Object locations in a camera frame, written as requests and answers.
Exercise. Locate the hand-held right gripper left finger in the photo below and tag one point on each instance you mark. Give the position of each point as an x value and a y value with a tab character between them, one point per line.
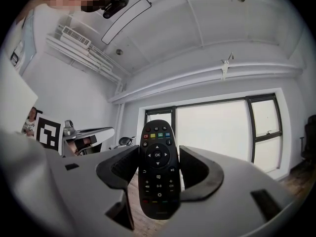
74	189

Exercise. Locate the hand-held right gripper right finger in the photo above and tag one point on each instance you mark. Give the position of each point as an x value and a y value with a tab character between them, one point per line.
234	201

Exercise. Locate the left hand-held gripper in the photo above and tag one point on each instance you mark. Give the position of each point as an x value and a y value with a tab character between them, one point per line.
49	134

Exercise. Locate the black remote control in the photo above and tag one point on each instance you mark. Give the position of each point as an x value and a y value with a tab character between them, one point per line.
158	171

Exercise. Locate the person's left hand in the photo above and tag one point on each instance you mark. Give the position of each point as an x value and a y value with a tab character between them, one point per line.
86	142

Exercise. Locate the black office chair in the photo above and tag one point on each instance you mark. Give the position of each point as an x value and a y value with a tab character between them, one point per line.
126	141

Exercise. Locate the white ceiling pipe bundle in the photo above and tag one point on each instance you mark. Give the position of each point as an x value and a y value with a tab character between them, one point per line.
98	63

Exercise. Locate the large black-framed window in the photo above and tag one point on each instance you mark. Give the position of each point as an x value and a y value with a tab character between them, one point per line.
209	130

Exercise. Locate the white air vent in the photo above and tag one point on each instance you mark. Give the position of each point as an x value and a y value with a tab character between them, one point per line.
75	36

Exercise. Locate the black armchair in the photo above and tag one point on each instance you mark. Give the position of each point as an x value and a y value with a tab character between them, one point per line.
310	137

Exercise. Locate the long ceiling light panel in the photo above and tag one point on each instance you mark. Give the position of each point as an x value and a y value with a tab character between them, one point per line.
126	21

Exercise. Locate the white printed shirt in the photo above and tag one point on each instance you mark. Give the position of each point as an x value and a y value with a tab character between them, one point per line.
42	12

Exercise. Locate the black head-worn camera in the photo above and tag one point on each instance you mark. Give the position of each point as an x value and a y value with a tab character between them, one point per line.
116	6

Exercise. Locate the white pipe bracket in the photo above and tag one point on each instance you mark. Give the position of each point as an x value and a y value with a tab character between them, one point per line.
225	67

